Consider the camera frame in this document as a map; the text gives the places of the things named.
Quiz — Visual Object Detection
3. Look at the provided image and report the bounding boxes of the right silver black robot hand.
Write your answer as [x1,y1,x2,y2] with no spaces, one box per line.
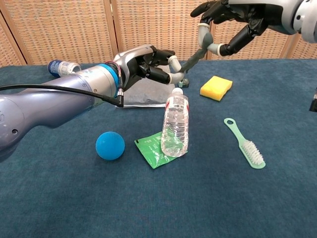
[190,0,302,57]

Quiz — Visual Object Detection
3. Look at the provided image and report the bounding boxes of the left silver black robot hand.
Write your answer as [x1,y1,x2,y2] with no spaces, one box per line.
[112,44,186,91]

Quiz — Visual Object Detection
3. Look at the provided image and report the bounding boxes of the grey filled zip bag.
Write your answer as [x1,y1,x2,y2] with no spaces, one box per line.
[116,63,176,109]

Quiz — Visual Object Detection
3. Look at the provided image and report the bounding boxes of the woven wicker screen panel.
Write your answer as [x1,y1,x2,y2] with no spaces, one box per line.
[0,0,119,65]
[207,0,313,60]
[281,32,317,60]
[110,0,215,62]
[0,12,27,67]

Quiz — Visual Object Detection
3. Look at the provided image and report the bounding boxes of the clear plastic water bottle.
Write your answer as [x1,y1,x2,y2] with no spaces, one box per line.
[160,87,190,157]

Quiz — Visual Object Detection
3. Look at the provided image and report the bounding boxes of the blue silver drink can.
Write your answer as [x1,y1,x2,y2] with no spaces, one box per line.
[48,60,82,77]

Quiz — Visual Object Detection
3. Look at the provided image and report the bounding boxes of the yellow sponge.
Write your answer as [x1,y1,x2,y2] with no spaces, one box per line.
[200,76,233,102]

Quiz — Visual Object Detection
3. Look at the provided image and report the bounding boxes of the blue ball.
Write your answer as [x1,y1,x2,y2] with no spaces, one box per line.
[95,131,125,161]

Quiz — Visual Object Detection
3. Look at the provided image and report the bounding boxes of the green foil packet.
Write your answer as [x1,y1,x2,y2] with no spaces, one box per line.
[134,131,189,170]

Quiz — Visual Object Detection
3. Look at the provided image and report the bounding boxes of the mint green scrub brush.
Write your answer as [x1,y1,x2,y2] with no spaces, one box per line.
[223,118,266,170]

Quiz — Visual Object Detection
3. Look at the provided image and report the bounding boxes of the blue carpet table cover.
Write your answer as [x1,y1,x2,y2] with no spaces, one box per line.
[0,59,317,238]

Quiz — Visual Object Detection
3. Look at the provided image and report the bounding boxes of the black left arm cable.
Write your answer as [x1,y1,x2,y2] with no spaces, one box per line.
[0,84,124,108]

